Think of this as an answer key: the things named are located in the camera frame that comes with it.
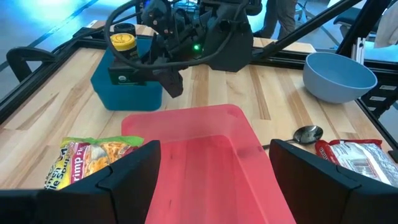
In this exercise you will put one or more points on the black box with organic label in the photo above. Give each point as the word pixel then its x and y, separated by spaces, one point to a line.
pixel 124 77

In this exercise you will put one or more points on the shrimp ramen packet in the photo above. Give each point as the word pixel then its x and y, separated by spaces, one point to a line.
pixel 84 158

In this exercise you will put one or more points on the yellow lid jar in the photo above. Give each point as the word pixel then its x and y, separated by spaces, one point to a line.
pixel 123 42

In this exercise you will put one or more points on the black lid jar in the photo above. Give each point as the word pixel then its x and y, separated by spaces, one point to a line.
pixel 124 28

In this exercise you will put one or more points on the person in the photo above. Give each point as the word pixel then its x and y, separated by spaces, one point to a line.
pixel 280 15

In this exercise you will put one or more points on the blue bowl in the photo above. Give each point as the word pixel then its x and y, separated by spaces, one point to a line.
pixel 339 77

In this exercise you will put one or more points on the blue plastic bin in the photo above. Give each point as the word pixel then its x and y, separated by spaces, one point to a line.
pixel 130 96

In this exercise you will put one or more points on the red plastic tray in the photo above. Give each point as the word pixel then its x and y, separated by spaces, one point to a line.
pixel 202 161

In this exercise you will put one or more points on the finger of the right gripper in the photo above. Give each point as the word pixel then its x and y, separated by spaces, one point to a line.
pixel 171 84
pixel 155 53

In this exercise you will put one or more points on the red ramen packet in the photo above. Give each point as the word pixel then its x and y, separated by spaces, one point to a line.
pixel 357 161

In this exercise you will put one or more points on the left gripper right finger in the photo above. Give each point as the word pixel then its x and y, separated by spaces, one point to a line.
pixel 326 199

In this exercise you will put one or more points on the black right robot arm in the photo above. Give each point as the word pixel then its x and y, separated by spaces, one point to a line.
pixel 231 40

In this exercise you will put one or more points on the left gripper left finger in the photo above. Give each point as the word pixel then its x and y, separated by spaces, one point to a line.
pixel 93 202

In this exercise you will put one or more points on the metal spoon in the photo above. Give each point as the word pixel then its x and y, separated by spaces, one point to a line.
pixel 308 134

